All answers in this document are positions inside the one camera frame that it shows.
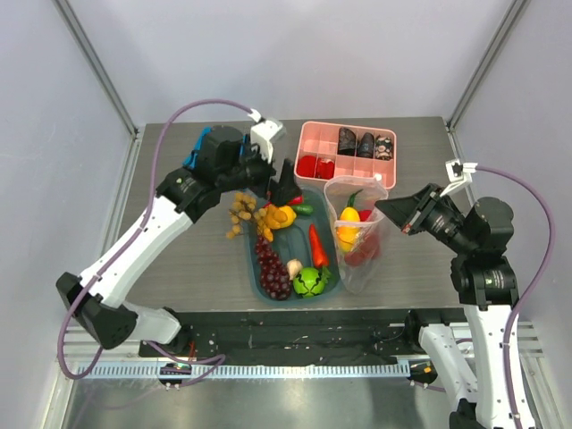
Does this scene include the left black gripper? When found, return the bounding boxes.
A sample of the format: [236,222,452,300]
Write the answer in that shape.
[219,136,303,209]

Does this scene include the toy green onion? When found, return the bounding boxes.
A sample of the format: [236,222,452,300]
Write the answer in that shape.
[346,189,362,208]

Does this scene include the red toy lobster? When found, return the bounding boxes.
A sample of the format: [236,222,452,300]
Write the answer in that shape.
[344,234,381,267]

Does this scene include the yellow toy mango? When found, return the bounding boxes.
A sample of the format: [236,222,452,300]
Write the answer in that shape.
[336,207,360,253]

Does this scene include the orange toy carrot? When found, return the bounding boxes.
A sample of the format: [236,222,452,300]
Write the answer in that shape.
[308,223,329,268]

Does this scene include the clear zip top bag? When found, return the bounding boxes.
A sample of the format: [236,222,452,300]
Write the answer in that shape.
[324,173,388,294]

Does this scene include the green toy melon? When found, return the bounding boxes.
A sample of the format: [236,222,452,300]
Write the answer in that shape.
[292,267,327,299]

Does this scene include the red toy apple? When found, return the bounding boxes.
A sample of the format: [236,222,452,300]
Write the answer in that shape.
[358,209,372,222]

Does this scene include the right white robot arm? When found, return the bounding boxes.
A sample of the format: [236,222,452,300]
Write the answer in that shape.
[375,183,536,428]

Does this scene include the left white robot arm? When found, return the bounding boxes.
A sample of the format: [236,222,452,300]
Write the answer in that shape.
[56,120,301,357]

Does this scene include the red toy chili pepper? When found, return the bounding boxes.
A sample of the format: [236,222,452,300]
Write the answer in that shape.
[263,196,304,208]

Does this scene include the green toy cucumber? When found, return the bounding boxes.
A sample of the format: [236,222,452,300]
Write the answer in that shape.
[291,204,314,215]

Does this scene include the orange toy fruit cluster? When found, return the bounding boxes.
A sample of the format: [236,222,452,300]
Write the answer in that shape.
[255,205,297,242]

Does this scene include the red rolled sock left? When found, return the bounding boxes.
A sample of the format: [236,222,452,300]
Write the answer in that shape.
[296,155,317,178]

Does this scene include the red rolled sock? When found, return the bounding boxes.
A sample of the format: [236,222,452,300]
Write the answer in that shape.
[315,157,335,181]
[296,155,317,178]

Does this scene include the brown longan bunch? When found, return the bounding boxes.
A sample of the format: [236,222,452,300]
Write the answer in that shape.
[226,192,268,239]

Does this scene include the red rolled sock right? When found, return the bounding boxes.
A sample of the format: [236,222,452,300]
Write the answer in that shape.
[315,157,335,181]

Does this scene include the teal plastic basket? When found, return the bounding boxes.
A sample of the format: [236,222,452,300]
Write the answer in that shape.
[245,185,343,308]

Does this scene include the white toy garlic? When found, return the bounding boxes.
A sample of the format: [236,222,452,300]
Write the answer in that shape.
[286,258,304,280]

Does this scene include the floral rolled sock right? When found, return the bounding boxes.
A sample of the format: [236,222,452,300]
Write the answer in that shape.
[374,136,394,161]

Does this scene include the dark rolled sock left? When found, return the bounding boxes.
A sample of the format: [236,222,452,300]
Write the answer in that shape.
[337,127,357,156]

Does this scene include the dark rolled sock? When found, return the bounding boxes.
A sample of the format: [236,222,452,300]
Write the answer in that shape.
[356,132,375,158]
[337,127,357,156]

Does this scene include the purple grape bunch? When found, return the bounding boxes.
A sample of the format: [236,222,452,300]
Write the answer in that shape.
[254,236,292,301]

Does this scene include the dark rolled sock middle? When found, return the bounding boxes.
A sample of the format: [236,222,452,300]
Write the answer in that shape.
[356,132,375,158]

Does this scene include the blue folded cloth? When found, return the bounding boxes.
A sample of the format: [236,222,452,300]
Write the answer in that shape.
[182,125,247,170]

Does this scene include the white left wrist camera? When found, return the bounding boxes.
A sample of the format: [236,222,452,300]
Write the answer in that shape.
[248,109,286,164]

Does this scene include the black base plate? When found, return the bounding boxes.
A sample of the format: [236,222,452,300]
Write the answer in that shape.
[138,307,458,366]

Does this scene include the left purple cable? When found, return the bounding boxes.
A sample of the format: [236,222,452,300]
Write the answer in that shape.
[58,98,258,386]

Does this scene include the white slotted cable duct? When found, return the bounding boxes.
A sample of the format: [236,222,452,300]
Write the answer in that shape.
[86,360,410,380]

